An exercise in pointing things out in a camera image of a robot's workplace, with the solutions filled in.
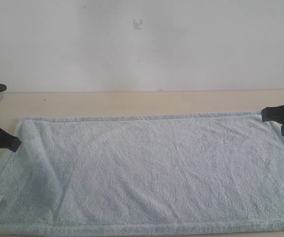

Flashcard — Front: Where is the light blue terry towel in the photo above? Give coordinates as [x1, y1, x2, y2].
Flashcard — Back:
[0, 112, 284, 237]

